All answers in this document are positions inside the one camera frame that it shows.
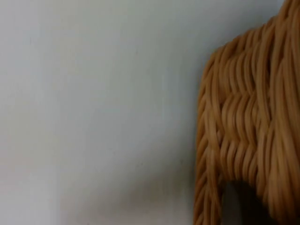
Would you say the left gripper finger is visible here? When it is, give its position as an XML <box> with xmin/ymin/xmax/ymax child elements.
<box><xmin>221</xmin><ymin>180</ymin><xmax>283</xmax><ymax>225</ymax></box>

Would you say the pale brown wicker basket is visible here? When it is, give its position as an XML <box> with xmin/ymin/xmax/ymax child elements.
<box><xmin>193</xmin><ymin>0</ymin><xmax>300</xmax><ymax>225</ymax></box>

